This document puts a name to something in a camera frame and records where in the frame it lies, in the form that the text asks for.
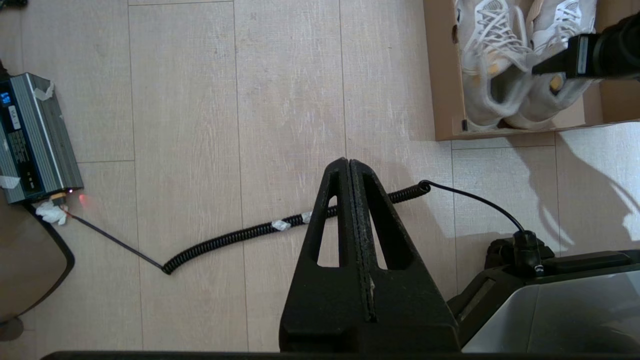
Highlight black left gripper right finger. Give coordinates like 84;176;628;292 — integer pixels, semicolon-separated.
350;159;462;353

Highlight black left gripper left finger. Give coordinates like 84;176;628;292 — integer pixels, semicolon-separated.
279;157;375;353

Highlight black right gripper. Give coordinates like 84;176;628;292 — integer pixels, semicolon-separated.
531;33;604;81

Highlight white mesh sneaker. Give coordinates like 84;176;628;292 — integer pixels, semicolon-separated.
502;0;601;131
456;0;535;129

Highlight brown cardboard shoe box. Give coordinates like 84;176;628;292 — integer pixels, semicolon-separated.
422;0;640;142

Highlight black and silver robot base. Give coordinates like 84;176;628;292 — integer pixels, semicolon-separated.
447;239;640;353

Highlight grey power inverter box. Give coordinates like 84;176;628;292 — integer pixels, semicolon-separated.
0;72;85;205

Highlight white tape wad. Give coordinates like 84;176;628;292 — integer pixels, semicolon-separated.
35;200;68;226

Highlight brown rounded seat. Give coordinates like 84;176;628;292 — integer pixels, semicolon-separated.
0;192;77;342

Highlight black coiled cable with tape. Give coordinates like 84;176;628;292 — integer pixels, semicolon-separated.
36;180;546;277

